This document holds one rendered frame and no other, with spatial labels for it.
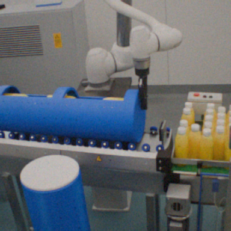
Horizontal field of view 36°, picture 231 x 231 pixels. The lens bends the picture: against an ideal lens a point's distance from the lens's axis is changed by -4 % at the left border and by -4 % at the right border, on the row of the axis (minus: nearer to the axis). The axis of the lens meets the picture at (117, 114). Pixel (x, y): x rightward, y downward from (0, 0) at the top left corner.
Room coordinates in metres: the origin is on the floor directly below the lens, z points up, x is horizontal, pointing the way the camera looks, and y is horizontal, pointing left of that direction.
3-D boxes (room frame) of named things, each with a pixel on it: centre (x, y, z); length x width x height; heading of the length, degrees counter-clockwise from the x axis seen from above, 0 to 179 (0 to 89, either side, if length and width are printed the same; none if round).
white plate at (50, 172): (1.39, 0.34, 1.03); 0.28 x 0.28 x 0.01
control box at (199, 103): (1.92, -0.52, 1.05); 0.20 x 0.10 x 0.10; 71
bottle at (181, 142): (1.55, -0.31, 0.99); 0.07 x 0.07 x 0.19
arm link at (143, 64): (1.76, -0.14, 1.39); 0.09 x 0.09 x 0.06
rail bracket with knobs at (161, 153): (1.51, -0.21, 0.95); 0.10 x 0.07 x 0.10; 161
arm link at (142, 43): (1.77, -0.16, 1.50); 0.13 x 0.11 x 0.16; 112
